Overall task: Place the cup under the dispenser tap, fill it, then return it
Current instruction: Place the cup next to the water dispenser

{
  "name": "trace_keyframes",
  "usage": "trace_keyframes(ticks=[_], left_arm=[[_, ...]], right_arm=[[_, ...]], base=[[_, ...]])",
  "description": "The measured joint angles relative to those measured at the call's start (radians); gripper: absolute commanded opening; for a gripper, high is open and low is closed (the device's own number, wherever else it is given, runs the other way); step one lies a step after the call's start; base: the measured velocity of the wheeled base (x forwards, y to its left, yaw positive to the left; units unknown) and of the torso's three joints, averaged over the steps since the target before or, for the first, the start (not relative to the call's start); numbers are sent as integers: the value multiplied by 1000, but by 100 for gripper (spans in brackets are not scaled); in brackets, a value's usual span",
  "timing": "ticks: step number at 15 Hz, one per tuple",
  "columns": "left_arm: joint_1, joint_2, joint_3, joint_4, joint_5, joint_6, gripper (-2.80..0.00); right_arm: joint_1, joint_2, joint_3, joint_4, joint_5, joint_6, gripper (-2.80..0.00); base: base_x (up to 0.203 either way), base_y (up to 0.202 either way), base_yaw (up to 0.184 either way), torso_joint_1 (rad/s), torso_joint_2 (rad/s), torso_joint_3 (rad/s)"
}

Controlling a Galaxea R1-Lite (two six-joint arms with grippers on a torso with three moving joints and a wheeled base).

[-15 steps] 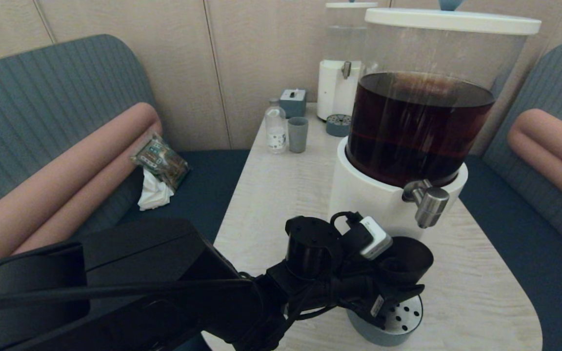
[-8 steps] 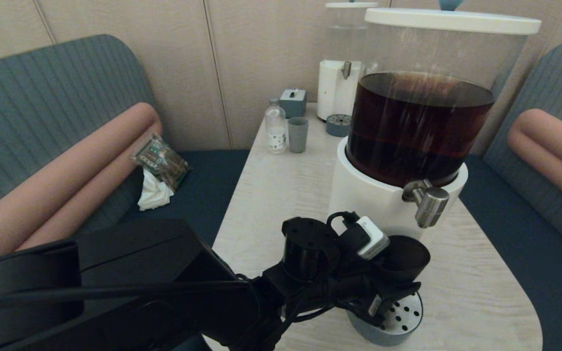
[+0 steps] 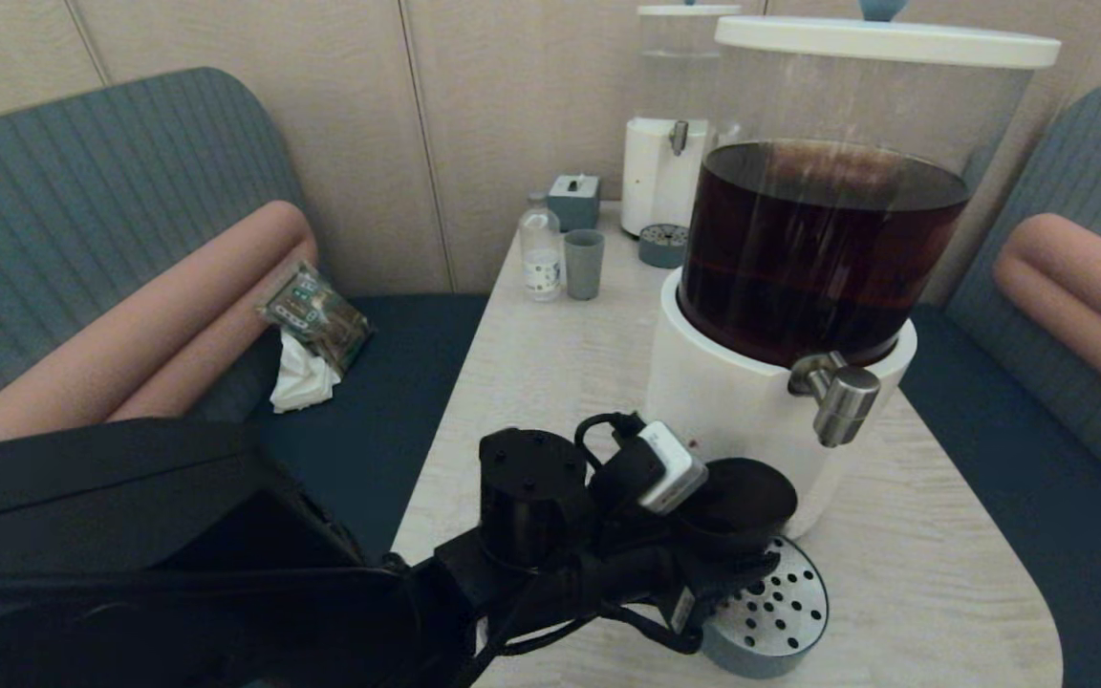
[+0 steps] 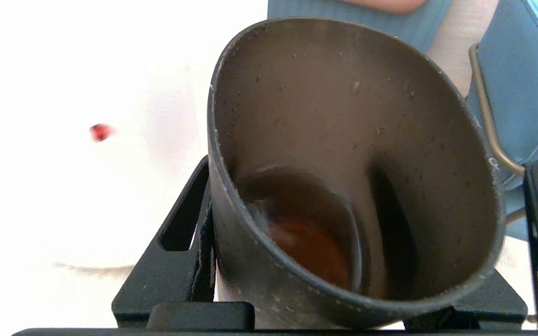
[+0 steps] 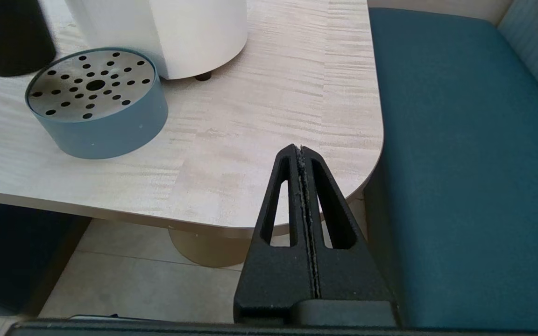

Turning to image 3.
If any black tapered cup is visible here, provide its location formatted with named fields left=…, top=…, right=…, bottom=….
left=675, top=457, right=798, bottom=562

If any steel dispenser tap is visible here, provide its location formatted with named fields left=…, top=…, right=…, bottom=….
left=788, top=352, right=882, bottom=448

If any grey-blue cup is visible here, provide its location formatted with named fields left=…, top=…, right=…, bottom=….
left=564, top=229, right=606, bottom=301

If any large blue-grey perforated drip tray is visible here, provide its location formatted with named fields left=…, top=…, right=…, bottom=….
left=699, top=535, right=831, bottom=680

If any large tea dispenser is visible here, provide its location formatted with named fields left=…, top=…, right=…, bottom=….
left=644, top=0, right=1060, bottom=539

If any dark blue seat cushion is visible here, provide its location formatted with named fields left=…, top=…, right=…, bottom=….
left=245, top=292, right=492, bottom=565
left=890, top=304, right=1101, bottom=688

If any small blue-grey drip tray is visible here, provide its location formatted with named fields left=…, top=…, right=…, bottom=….
left=638, top=224, right=690, bottom=269

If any blue-grey napkin box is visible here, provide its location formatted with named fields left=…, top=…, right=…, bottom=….
left=548, top=174, right=601, bottom=232

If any crumpled white tissue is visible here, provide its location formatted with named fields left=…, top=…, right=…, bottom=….
left=270, top=330, right=342, bottom=414

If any small clear water dispenser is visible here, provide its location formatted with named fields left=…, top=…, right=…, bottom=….
left=621, top=0, right=743, bottom=238

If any green patterned snack packet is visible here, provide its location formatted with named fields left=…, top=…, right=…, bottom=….
left=257, top=261, right=372, bottom=374

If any pink bolster cushion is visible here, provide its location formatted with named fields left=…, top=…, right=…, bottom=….
left=0, top=200, right=320, bottom=452
left=992, top=213, right=1101, bottom=426

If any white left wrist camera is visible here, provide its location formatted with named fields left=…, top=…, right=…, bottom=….
left=637, top=420, right=709, bottom=515

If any black left camera cable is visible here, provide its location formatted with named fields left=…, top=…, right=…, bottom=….
left=574, top=411, right=649, bottom=471

